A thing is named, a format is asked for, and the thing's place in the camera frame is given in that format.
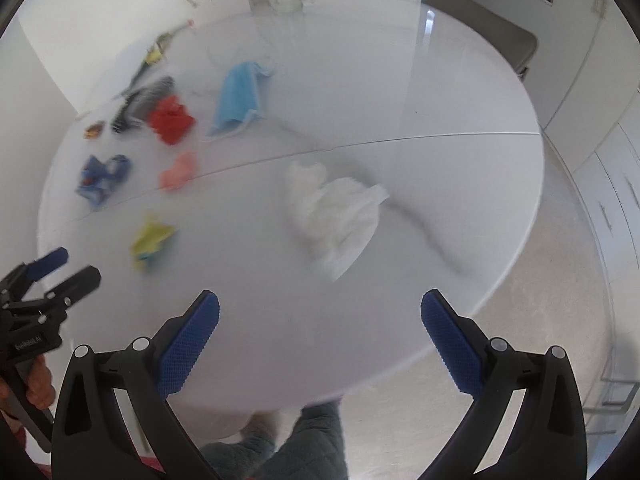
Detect yellow binder clip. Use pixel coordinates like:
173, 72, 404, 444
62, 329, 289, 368
142, 32, 173, 66

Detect blue face mask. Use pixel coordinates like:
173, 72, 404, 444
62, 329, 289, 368
206, 61, 278, 138

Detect yellow crumpled wrapper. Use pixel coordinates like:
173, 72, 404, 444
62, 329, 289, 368
130, 215, 176, 271

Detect person's left hand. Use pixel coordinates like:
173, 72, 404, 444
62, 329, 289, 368
0, 359, 54, 417

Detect white cabinet with metal handles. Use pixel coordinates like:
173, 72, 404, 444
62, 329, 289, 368
542, 110, 640, 417

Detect red crumpled wrapper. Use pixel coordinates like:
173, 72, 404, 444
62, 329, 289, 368
147, 95, 196, 146

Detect grey chair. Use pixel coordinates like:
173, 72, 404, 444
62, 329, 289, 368
425, 0, 538, 81

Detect pink crumpled wrapper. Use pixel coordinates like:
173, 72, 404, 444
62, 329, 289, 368
159, 152, 198, 192

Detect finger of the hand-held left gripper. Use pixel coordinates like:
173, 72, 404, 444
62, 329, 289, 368
0, 246, 69, 301
45, 266, 102, 307

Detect black mesh basket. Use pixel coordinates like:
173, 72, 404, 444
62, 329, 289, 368
111, 76, 176, 135

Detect white crumpled tissue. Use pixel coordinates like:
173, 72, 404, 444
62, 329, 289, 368
285, 160, 391, 281

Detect blue crumpled wrapper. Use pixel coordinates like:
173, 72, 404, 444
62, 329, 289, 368
76, 155, 132, 210

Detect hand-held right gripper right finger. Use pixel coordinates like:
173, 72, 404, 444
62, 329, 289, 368
420, 290, 588, 480

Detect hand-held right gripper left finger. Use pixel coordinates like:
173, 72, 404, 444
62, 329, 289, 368
50, 290, 221, 480

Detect person's grey quilted pants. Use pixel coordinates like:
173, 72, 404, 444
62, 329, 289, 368
200, 402, 349, 480

